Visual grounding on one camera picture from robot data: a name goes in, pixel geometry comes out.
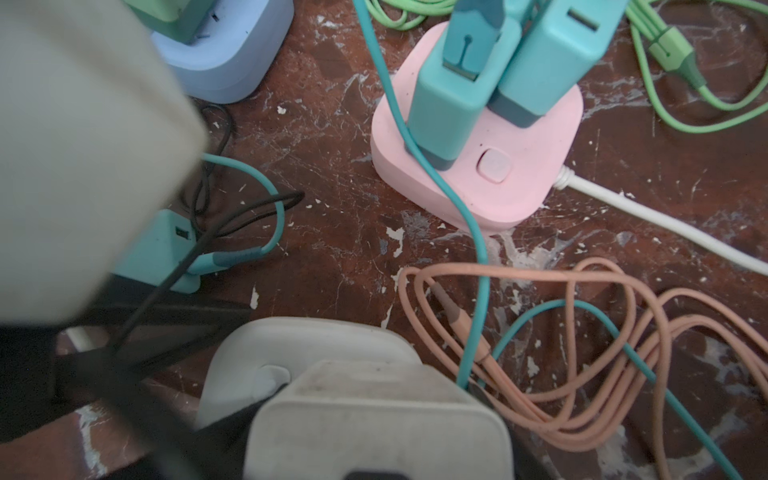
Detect green cable bundle right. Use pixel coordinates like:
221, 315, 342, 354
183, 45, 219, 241
623, 0, 768, 135

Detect black charging cable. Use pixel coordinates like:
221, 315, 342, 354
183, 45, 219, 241
107, 101, 306, 355

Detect teal chargers on pink strip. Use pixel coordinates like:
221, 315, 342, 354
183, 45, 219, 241
407, 0, 628, 171

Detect pink charging cable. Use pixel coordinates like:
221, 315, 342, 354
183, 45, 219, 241
397, 257, 768, 480

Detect teal charger plug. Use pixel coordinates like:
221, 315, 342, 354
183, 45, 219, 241
113, 209, 197, 286

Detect blue power strip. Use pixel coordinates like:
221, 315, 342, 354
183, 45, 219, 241
151, 0, 295, 104

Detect teal charging cable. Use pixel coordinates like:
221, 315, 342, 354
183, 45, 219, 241
350, 0, 745, 480

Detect white charger plug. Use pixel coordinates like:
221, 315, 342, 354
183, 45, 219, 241
243, 361, 514, 479

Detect white power strip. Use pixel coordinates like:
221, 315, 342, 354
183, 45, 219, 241
195, 317, 421, 429

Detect green charger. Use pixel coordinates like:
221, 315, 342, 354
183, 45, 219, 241
123, 0, 217, 44

